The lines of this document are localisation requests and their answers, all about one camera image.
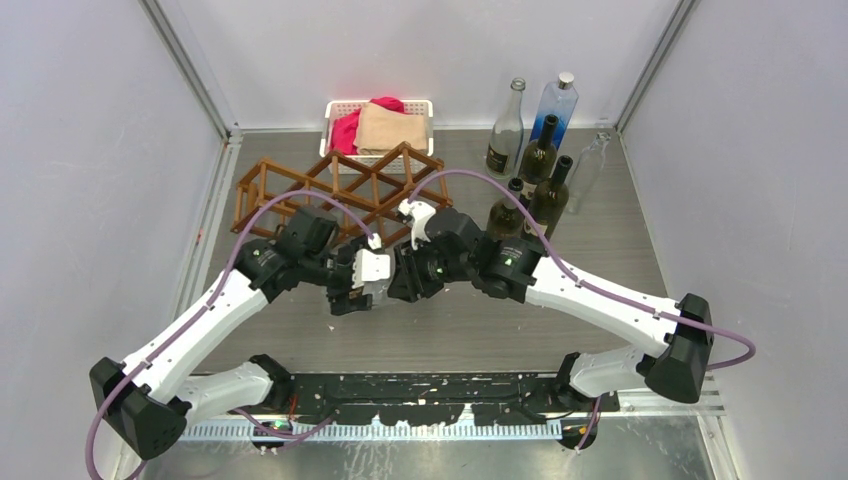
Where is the clear glass wine bottle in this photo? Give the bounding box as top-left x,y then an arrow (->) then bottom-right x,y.
485,77 -> 526,179

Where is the brown wooden wine rack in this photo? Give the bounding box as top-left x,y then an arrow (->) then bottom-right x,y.
230,142 -> 453,247

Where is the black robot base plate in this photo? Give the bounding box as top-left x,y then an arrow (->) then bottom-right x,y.
244,372 -> 593,427

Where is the dark green bottle white label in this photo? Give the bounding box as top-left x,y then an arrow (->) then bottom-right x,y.
519,114 -> 559,207

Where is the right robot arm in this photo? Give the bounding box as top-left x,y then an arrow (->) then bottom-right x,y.
388,200 -> 713,411

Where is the green bottle silver capsule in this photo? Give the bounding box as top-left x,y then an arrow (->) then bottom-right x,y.
486,177 -> 528,240

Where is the small clear bottle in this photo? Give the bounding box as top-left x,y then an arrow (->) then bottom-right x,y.
566,132 -> 611,215

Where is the beige cloth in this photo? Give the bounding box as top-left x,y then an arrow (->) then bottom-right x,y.
353,103 -> 429,155

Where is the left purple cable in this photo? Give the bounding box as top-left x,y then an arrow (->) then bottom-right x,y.
84,189 -> 384,480

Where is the pink red cloth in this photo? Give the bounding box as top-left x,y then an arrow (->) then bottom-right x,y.
329,96 -> 405,155

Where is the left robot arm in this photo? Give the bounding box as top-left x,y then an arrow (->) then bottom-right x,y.
89,206 -> 391,460

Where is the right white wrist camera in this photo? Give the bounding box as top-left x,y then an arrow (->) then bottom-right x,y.
398,199 -> 437,250

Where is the blue square glass bottle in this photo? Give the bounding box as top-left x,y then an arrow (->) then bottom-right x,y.
530,72 -> 579,149

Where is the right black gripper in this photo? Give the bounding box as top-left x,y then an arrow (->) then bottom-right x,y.
387,232 -> 475,304

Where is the white plastic basket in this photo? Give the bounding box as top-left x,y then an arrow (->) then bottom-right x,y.
318,99 -> 434,174

